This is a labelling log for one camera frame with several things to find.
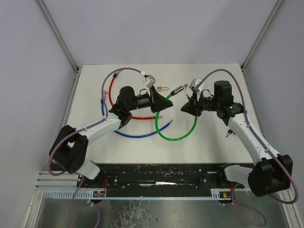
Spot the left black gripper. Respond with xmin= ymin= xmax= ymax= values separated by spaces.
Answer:
xmin=128 ymin=85 xmax=173 ymax=113

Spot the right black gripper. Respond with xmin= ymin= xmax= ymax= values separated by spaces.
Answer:
xmin=180 ymin=90 xmax=220 ymax=117

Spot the brass padlock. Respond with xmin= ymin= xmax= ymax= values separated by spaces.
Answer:
xmin=157 ymin=86 xmax=169 ymax=92

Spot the green cable lock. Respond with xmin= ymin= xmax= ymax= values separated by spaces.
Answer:
xmin=154 ymin=83 xmax=198 ymax=142

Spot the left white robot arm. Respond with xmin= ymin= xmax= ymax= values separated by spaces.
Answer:
xmin=48 ymin=86 xmax=173 ymax=188

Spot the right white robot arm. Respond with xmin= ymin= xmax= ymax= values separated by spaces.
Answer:
xmin=181 ymin=79 xmax=293 ymax=197

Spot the black head key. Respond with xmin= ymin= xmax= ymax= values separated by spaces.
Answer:
xmin=225 ymin=129 xmax=234 ymax=138

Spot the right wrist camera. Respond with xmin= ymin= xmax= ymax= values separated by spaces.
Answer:
xmin=189 ymin=79 xmax=204 ymax=94

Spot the red cable lock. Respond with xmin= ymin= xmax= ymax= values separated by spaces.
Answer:
xmin=107 ymin=70 xmax=156 ymax=121

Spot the blue cable lock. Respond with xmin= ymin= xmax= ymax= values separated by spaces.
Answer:
xmin=101 ymin=99 xmax=173 ymax=139

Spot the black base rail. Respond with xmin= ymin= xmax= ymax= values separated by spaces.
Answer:
xmin=81 ymin=163 xmax=234 ymax=199

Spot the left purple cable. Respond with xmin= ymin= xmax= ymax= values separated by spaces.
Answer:
xmin=46 ymin=67 xmax=147 ymax=228

